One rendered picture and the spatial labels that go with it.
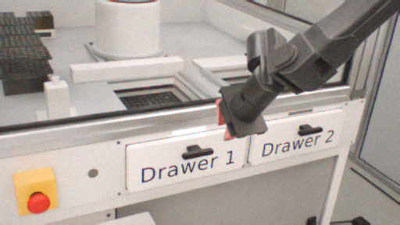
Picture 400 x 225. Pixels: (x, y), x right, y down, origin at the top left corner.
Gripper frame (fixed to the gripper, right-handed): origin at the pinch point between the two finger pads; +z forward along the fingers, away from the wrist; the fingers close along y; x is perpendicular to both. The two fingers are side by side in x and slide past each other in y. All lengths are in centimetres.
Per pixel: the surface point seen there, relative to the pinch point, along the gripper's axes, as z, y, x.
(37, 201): 9.4, -3.7, 36.1
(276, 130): 10.7, 2.0, -20.3
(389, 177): 113, -2, -165
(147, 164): 12.8, 0.5, 13.3
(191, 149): 9.5, 0.8, 4.0
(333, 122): 11.0, 1.7, -39.2
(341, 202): 115, -7, -124
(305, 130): 8.4, 0.0, -26.7
